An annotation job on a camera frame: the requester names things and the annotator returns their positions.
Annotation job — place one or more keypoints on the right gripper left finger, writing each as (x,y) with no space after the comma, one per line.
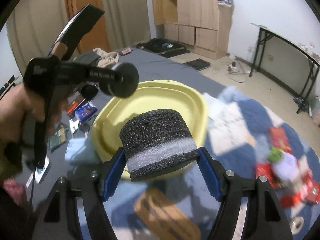
(59,217)

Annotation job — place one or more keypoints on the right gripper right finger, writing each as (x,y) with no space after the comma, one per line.
(264,219)

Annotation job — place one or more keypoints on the black and white foam cylinder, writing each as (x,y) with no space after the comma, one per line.
(156,143)

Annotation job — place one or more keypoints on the person's left hand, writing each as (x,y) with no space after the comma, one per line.
(18,102)

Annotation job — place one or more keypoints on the blue snack packet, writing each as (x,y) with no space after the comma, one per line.
(85,112)

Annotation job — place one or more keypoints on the beige curtain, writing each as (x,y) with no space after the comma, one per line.
(34,25)

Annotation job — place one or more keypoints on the grey bed sheet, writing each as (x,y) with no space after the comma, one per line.
(150,67)

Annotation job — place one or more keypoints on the beige clothes pile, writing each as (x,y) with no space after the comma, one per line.
(106,59)

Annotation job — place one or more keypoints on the blue and white checkered rug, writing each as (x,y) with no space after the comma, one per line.
(238,137)

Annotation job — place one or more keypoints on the orange wooden door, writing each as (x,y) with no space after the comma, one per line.
(92,25)

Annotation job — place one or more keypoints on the black open case on floor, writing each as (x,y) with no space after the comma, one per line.
(163,47)

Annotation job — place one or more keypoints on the yellow plastic tray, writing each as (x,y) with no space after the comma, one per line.
(149,95)

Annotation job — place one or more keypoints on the black flat pad on floor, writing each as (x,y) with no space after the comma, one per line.
(198,64)

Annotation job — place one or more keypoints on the wooden cabinet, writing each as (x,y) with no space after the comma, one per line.
(202,25)

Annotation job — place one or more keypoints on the black folding table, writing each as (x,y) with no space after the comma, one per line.
(287,64)

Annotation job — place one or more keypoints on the white power strip with cable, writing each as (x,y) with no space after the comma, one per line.
(236,72)

